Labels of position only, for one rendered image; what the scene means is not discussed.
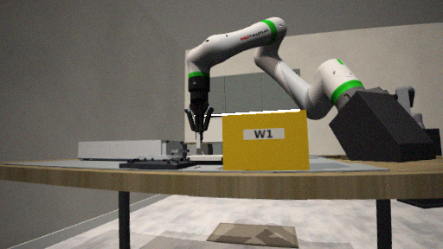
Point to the yellow bin labelled w1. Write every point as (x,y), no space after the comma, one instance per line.
(265,141)

